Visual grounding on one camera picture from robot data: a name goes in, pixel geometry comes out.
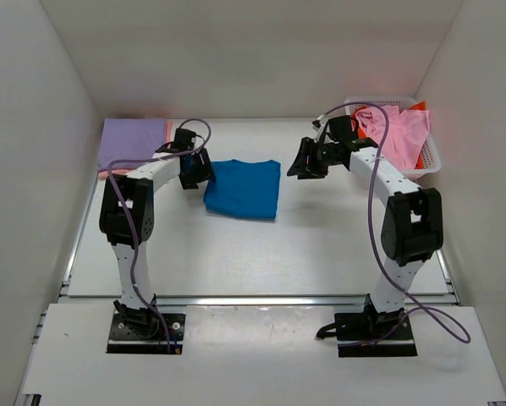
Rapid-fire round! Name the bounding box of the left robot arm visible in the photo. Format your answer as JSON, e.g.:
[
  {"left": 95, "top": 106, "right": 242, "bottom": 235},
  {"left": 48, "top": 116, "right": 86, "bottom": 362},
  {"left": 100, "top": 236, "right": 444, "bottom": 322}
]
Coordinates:
[{"left": 99, "top": 123, "right": 215, "bottom": 337}]

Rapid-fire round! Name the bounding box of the folded salmon pink t-shirt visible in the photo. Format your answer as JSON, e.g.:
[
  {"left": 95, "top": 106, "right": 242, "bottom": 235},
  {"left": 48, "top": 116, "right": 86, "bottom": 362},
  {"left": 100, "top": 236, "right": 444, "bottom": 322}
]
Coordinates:
[{"left": 98, "top": 119, "right": 174, "bottom": 180}]

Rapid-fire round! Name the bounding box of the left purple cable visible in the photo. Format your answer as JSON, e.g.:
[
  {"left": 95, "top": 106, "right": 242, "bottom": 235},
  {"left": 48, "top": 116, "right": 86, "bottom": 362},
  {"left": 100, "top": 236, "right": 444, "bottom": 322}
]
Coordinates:
[{"left": 107, "top": 118, "right": 212, "bottom": 354}]

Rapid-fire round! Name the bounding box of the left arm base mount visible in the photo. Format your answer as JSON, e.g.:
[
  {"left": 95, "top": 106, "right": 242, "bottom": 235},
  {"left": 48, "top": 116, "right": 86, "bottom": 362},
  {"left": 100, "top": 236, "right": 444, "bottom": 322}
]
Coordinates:
[{"left": 106, "top": 300, "right": 186, "bottom": 355}]

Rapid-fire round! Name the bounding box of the white plastic laundry basket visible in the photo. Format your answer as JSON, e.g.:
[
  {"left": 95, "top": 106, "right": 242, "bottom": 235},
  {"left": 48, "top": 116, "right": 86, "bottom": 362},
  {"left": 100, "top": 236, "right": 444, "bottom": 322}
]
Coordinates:
[{"left": 344, "top": 96, "right": 441, "bottom": 181}]

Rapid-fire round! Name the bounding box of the orange t-shirt in basket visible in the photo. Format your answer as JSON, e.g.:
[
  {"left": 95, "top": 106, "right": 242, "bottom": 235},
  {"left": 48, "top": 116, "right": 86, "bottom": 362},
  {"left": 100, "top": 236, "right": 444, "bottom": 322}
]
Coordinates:
[{"left": 349, "top": 100, "right": 435, "bottom": 169}]

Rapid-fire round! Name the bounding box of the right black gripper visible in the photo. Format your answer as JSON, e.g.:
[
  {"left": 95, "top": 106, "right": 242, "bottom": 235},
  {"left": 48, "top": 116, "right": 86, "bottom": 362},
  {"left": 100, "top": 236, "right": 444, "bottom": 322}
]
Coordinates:
[{"left": 289, "top": 138, "right": 338, "bottom": 180}]

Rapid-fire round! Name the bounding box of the purple cable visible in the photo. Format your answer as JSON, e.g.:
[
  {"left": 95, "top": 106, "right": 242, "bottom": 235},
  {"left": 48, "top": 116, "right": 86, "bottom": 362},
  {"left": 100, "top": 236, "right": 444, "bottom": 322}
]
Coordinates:
[
  {"left": 107, "top": 118, "right": 212, "bottom": 354},
  {"left": 312, "top": 100, "right": 472, "bottom": 343}
]

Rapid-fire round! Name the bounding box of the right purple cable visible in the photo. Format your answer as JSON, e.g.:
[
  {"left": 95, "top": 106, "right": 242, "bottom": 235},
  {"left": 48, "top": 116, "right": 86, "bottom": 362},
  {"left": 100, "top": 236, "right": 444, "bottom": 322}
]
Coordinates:
[{"left": 312, "top": 100, "right": 472, "bottom": 343}]

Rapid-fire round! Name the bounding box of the pink t-shirt in basket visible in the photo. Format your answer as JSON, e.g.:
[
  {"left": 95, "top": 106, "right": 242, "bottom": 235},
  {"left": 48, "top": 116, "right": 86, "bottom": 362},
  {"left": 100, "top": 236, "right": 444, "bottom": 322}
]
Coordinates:
[{"left": 354, "top": 106, "right": 431, "bottom": 170}]

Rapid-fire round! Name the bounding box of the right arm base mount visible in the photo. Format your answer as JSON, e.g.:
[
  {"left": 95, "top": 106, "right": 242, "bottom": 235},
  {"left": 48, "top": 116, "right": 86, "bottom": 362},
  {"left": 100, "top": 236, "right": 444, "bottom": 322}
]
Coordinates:
[{"left": 316, "top": 304, "right": 418, "bottom": 358}]

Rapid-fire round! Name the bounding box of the folded purple t-shirt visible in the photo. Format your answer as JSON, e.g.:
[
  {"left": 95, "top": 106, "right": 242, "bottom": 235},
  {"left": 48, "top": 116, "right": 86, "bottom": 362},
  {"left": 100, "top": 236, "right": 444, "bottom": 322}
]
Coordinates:
[{"left": 97, "top": 118, "right": 168, "bottom": 170}]

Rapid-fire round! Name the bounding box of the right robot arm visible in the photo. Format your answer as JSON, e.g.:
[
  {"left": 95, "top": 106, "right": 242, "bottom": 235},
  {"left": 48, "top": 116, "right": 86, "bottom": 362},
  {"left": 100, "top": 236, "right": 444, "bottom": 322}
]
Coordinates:
[{"left": 287, "top": 116, "right": 443, "bottom": 339}]

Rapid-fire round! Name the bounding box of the blue polo t-shirt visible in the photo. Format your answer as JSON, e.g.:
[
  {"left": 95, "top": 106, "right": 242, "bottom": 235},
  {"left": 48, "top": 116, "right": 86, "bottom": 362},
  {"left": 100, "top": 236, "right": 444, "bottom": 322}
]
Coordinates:
[{"left": 203, "top": 159, "right": 281, "bottom": 222}]

